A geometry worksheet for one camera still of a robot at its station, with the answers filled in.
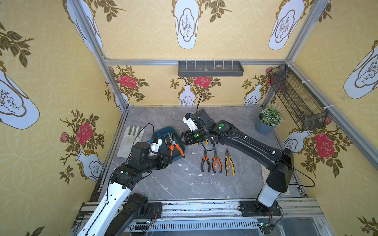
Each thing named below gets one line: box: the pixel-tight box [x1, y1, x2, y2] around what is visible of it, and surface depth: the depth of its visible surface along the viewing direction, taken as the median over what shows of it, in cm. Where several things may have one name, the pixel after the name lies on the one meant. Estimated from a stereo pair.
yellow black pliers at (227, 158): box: [224, 148, 236, 177], surface depth 91 cm
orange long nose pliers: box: [167, 132, 186, 159], surface depth 78 cm
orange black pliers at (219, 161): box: [211, 148, 222, 174], surface depth 92 cm
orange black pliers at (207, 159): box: [200, 149, 211, 173], surface depth 92 cm
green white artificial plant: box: [259, 104, 287, 127], surface depth 97 cm
